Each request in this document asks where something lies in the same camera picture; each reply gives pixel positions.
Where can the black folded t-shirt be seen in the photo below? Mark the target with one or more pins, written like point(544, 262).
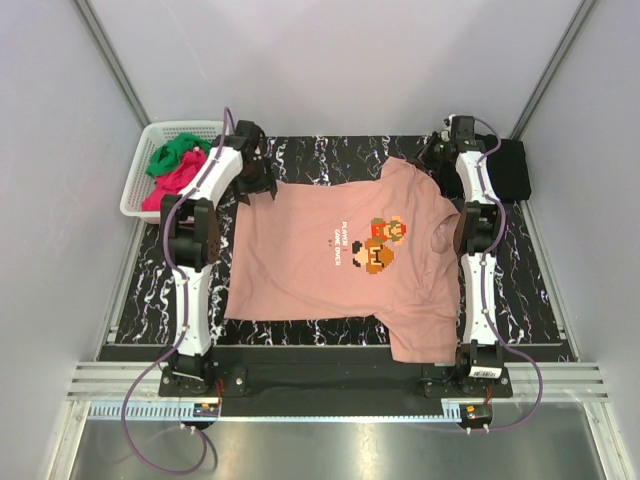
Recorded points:
point(508, 172)

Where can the white plastic basket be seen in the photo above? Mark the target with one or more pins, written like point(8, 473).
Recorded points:
point(139, 185)

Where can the right small electronics module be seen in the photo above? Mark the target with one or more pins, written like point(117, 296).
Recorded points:
point(476, 416)

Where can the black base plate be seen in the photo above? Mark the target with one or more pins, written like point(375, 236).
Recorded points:
point(332, 389)

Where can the small electronics module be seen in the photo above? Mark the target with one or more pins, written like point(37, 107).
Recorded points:
point(206, 409)
point(476, 416)

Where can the left small electronics module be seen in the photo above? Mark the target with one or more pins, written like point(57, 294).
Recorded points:
point(206, 409)

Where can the pink printed t-shirt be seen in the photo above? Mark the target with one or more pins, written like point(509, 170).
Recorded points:
point(380, 248)

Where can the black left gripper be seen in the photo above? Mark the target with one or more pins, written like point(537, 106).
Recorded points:
point(264, 183)

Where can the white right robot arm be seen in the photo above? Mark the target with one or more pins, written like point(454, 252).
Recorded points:
point(479, 358)

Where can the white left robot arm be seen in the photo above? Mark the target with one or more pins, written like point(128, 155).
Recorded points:
point(191, 245)

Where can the green crumpled t-shirt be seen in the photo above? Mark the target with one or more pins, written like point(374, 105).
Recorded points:
point(168, 157)

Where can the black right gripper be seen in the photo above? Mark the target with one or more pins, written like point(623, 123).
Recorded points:
point(423, 157)

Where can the red crumpled t-shirt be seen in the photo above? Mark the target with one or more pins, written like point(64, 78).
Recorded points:
point(173, 182)

